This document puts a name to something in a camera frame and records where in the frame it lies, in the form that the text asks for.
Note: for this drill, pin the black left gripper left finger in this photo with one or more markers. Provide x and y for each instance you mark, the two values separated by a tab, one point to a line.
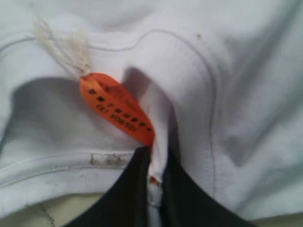
125	203

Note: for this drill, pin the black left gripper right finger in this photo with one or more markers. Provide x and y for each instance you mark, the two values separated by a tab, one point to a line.
184	204

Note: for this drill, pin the white t-shirt red print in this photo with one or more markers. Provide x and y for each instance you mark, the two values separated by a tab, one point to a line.
220	80

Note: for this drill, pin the orange size tag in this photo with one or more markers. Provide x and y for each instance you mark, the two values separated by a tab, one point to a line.
112	101

